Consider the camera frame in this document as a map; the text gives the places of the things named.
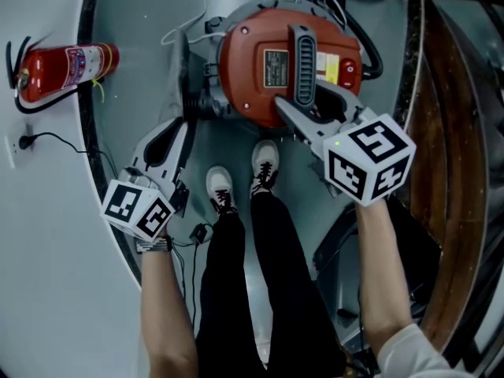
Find red vacuum cleaner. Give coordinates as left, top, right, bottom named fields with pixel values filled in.
left=183, top=0, right=365, bottom=134

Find person's right forearm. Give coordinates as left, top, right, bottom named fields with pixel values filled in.
left=354, top=198, right=414, bottom=358

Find grey dust bag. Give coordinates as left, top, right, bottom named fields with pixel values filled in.
left=157, top=29, right=192, bottom=122

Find black floor device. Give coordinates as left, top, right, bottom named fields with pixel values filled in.
left=313, top=197, right=443, bottom=350

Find person's black trousers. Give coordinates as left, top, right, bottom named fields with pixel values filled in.
left=195, top=191, right=347, bottom=378

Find person's right white shoe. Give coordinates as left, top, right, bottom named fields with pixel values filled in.
left=250, top=139, right=281, bottom=198

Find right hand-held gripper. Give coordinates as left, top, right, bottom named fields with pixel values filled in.
left=274, top=79, right=417, bottom=207

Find thick black vacuum cable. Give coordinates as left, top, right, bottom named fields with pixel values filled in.
left=344, top=9, right=385, bottom=81

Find red fire extinguisher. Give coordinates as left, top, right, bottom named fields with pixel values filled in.
left=5, top=35, right=121, bottom=115

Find white wall socket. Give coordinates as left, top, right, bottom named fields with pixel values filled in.
left=4, top=133, right=25, bottom=169

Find person's left forearm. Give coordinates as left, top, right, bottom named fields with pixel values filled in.
left=139, top=230, right=199, bottom=378

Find black plug with cable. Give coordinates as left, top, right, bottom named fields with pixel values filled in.
left=18, top=131, right=119, bottom=180

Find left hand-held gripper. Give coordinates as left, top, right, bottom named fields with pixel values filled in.
left=100, top=117, right=191, bottom=243

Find person's left white shoe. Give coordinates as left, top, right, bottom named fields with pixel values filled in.
left=205, top=165, right=239, bottom=217

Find white sleeve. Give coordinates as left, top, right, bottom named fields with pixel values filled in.
left=376, top=323, right=464, bottom=378

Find metal wrist watch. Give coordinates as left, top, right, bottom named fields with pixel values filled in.
left=135, top=235, right=173, bottom=254

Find small black power adapter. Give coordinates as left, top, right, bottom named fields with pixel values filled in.
left=171, top=222, right=213, bottom=332

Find person's white shoe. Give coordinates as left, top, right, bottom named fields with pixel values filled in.
left=250, top=139, right=281, bottom=198
left=205, top=165, right=239, bottom=217

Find brown wooden panel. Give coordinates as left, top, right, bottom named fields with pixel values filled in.
left=404, top=0, right=491, bottom=354

